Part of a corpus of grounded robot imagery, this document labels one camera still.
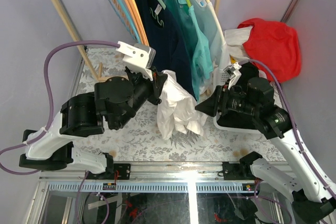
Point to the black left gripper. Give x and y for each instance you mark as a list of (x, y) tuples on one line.
[(158, 79)]

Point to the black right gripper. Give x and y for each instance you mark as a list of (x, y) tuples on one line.
[(218, 100)]

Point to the white t shirt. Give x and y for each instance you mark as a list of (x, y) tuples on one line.
[(176, 112)]

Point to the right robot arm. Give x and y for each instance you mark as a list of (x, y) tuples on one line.
[(311, 192)]

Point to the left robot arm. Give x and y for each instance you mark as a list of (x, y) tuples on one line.
[(114, 101)]

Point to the navy blue hanging shirt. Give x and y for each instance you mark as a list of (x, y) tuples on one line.
[(165, 37)]

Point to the teal hanging shirt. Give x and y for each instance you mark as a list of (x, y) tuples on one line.
[(196, 43)]

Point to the light blue hanging shirt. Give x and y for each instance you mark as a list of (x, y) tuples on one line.
[(223, 60)]

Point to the orange plastic hanger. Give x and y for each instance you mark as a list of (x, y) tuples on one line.
[(132, 14), (139, 16)]

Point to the blue plastic hanger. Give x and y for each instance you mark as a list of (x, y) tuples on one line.
[(123, 12)]

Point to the cream white hanger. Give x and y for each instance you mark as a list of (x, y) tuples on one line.
[(209, 25)]

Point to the white laundry basket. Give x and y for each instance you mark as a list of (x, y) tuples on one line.
[(219, 78)]

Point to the black clothes in basket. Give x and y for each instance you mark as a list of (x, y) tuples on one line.
[(233, 119)]

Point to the floral table cloth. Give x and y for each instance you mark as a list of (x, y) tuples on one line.
[(141, 140)]

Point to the white crumpled cloth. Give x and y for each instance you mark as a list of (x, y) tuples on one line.
[(235, 38)]

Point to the red cloth pile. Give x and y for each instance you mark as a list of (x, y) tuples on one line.
[(276, 45)]

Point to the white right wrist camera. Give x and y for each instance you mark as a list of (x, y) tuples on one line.
[(232, 74)]

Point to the aluminium mounting rail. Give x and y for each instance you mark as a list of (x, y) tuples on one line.
[(160, 172)]

